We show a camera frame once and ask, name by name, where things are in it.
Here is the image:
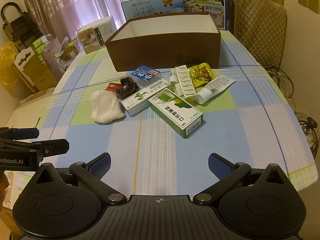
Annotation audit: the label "tangle of cables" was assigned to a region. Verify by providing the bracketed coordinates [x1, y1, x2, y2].
[264, 64, 299, 100]

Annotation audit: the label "white cloth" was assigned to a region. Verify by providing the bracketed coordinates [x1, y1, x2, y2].
[90, 90, 125, 124]

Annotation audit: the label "yellow plastic bag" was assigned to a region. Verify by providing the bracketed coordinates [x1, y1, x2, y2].
[0, 41, 19, 89]

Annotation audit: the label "white plastic vial tray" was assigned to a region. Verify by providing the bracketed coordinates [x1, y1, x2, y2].
[175, 65, 197, 98]

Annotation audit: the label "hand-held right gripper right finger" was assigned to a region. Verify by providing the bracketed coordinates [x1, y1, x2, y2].
[193, 152, 288, 205]

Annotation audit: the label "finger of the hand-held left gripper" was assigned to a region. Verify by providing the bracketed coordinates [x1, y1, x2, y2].
[0, 138, 70, 157]
[0, 127, 40, 139]

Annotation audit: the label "metal pot lid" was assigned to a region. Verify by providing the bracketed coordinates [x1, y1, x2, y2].
[295, 110, 320, 158]

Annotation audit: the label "small white product box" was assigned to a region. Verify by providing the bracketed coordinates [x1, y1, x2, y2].
[76, 15, 118, 55]

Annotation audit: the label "light blue milk carton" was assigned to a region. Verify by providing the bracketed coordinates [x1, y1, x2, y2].
[121, 0, 184, 22]

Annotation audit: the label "green tissue packs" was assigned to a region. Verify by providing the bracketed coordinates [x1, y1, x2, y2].
[32, 36, 54, 63]

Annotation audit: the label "white medicine box yellow flowers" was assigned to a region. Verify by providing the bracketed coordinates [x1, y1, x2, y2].
[121, 78, 171, 117]

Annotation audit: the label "black folding step ladder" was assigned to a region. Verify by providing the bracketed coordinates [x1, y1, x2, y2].
[0, 2, 34, 55]

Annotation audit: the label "checked tablecloth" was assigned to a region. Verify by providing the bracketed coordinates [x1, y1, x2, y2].
[0, 30, 316, 198]

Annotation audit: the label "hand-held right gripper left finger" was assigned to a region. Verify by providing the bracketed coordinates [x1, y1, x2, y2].
[32, 152, 127, 205]

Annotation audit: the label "yellow snack packet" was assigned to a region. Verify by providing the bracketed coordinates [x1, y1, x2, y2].
[187, 62, 215, 88]

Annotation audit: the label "dark brown scrunchie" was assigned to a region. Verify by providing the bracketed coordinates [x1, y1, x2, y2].
[114, 76, 140, 98]

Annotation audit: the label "pink curtain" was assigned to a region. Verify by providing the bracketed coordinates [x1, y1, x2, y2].
[19, 0, 181, 43]

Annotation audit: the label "white tube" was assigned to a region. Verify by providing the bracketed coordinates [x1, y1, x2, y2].
[195, 75, 236, 105]

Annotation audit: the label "dark blue milk carton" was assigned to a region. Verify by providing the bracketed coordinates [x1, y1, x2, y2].
[178, 0, 230, 30]

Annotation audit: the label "cardboard box with hanger cutouts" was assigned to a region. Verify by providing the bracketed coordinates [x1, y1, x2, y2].
[11, 45, 59, 93]

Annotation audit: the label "green medicine box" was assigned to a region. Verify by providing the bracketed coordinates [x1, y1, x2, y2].
[148, 88, 203, 139]

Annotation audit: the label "chair with quilted beige cover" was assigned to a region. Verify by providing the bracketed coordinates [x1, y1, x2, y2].
[229, 0, 287, 67]

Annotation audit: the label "brown cardboard box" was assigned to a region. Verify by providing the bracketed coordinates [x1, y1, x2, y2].
[104, 11, 222, 72]

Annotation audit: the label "crumpled plastic bag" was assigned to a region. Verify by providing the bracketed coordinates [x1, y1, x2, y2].
[41, 37, 80, 72]

